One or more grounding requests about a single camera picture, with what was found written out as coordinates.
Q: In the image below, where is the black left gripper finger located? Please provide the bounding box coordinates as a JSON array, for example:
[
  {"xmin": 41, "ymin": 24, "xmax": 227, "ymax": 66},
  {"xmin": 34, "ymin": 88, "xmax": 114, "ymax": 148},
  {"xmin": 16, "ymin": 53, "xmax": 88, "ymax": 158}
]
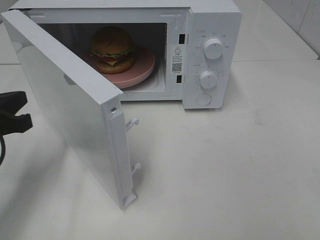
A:
[
  {"xmin": 0, "ymin": 112, "xmax": 33, "ymax": 136},
  {"xmin": 0, "ymin": 91, "xmax": 27, "ymax": 116}
]

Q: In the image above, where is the white microwave door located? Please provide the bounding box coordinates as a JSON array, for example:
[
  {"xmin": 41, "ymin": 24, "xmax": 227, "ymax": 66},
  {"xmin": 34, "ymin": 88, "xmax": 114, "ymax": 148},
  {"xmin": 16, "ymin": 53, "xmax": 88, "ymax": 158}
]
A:
[{"xmin": 1, "ymin": 10, "xmax": 140, "ymax": 208}]

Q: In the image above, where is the burger with lettuce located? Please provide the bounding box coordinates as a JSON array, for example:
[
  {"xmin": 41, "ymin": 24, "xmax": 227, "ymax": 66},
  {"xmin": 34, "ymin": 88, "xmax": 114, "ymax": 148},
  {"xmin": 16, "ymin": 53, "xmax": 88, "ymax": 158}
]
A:
[{"xmin": 90, "ymin": 26, "xmax": 135, "ymax": 74}]

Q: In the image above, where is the pink round plate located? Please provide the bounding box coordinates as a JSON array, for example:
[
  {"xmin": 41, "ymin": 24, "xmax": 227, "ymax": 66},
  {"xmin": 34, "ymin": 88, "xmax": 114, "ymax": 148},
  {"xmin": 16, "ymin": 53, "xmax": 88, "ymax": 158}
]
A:
[{"xmin": 81, "ymin": 45, "xmax": 156, "ymax": 89}]

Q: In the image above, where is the round white door button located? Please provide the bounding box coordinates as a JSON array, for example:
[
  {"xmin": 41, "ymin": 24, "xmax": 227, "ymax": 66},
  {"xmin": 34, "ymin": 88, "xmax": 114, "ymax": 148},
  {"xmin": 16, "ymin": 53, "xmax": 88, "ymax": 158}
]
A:
[{"xmin": 196, "ymin": 93, "xmax": 212, "ymax": 106}]

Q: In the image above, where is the glass microwave turntable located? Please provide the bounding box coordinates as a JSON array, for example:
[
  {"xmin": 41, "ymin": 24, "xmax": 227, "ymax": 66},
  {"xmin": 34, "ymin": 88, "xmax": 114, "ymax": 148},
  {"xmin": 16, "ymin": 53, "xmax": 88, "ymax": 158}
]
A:
[{"xmin": 122, "ymin": 60, "xmax": 165, "ymax": 93}]

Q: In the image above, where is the lower white timer knob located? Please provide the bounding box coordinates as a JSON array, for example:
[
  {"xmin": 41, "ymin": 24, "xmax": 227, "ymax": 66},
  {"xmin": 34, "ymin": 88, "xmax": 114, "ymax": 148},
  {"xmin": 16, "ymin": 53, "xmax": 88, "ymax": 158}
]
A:
[{"xmin": 199, "ymin": 70, "xmax": 218, "ymax": 89}]

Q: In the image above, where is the white microwave oven body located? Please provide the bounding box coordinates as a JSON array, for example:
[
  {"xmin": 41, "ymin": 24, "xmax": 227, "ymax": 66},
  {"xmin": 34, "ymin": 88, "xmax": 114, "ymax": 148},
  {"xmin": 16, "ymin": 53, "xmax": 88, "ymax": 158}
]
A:
[{"xmin": 6, "ymin": 0, "xmax": 242, "ymax": 109}]

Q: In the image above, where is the upper white power knob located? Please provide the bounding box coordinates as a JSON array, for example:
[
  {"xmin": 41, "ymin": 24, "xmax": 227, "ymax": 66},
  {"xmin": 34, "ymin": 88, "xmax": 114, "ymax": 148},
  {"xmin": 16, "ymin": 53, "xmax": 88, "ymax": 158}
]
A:
[{"xmin": 203, "ymin": 37, "xmax": 224, "ymax": 60}]

